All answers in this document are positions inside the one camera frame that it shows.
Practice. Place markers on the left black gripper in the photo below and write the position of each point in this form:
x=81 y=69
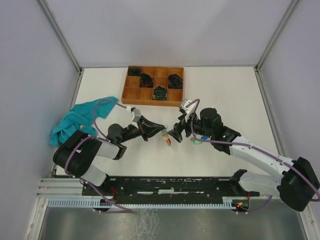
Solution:
x=147 y=124

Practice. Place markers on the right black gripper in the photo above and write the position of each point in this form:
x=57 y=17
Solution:
x=178 y=127

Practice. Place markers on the key with yellow tag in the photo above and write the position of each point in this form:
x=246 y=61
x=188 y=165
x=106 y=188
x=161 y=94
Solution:
x=165 y=137

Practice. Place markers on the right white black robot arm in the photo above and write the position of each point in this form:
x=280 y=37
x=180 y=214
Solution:
x=293 y=181

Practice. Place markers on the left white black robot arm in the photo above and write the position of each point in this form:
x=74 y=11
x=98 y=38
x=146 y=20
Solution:
x=76 y=155

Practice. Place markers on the key with green tag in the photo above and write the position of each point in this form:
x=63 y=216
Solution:
x=195 y=142

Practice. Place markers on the wooden compartment tray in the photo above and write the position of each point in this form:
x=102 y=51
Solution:
x=154 y=86

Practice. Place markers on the rolled dark tie right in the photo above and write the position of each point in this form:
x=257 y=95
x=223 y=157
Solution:
x=175 y=81

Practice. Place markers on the rolled dark tie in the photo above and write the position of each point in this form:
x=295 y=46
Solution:
x=134 y=71
x=146 y=81
x=175 y=81

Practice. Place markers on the rolled dark tie centre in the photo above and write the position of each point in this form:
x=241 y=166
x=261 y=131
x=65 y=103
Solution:
x=146 y=81

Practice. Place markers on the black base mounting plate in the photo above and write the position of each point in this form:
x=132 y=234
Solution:
x=172 y=190

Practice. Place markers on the rolled dark tie top left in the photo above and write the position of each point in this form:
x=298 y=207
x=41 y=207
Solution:
x=134 y=71

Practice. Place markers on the teal cloth towel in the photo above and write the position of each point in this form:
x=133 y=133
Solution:
x=81 y=117

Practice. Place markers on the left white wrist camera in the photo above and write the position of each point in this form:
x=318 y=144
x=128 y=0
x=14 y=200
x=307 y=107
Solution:
x=135 y=115

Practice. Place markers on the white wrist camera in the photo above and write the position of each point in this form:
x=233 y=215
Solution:
x=188 y=107
x=135 y=115

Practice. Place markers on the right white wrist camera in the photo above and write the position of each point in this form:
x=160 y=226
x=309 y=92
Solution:
x=188 y=107

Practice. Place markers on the grey slotted cable duct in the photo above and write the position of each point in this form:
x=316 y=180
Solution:
x=100 y=203

